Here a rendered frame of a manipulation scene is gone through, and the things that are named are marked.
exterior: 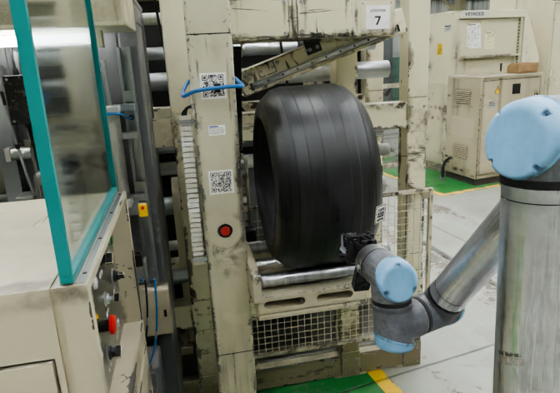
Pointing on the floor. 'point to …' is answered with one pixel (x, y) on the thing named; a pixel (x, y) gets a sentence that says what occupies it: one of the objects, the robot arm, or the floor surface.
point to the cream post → (225, 350)
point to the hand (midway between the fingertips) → (346, 248)
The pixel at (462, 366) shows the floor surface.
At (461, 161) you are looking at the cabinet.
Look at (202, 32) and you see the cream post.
